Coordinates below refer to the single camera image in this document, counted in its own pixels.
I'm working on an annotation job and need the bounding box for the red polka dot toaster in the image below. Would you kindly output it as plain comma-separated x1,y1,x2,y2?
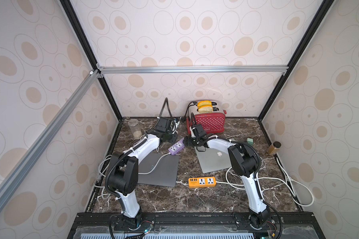
185,100,226,134

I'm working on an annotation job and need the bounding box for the silver aluminium rail back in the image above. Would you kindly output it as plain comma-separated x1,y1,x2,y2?
99,65,289,74

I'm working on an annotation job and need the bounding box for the thin white charger cable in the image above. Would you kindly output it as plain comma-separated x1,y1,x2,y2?
257,149,267,171

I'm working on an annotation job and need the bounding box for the thick white power strip cord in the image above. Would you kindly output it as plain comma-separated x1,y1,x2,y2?
216,156,315,207

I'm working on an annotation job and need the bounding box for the silver apple laptop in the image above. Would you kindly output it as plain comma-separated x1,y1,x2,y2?
194,138,246,176

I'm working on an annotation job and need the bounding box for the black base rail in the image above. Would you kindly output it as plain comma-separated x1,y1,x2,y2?
68,212,325,239

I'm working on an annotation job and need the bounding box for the green charger adapter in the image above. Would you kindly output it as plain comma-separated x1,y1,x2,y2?
246,138,254,146

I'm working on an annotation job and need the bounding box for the dark grey laptop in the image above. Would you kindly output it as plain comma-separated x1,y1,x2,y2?
138,152,180,187

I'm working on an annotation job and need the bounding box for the orange power strip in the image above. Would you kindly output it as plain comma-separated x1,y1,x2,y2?
188,177,216,188

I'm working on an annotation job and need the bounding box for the purple power strip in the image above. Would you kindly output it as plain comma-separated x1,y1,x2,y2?
168,137,185,155

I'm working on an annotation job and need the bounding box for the black toaster power cord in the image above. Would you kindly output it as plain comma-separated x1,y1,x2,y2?
181,101,197,122

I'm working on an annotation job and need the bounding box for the pale bread slice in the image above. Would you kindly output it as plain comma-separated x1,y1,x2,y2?
197,105,213,114

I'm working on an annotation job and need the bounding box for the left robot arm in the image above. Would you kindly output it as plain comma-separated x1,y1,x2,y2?
104,117,180,230

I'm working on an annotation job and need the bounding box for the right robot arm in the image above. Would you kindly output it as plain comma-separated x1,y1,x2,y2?
184,124,271,230

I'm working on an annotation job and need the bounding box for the silver aluminium rail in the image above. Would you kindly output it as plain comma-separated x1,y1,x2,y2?
99,65,289,74
0,69,100,213

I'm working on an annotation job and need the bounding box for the silver aluminium rail left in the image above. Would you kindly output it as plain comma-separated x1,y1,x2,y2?
0,69,100,213

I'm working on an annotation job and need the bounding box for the small amber bottle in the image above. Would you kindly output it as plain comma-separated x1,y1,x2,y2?
267,141,282,155

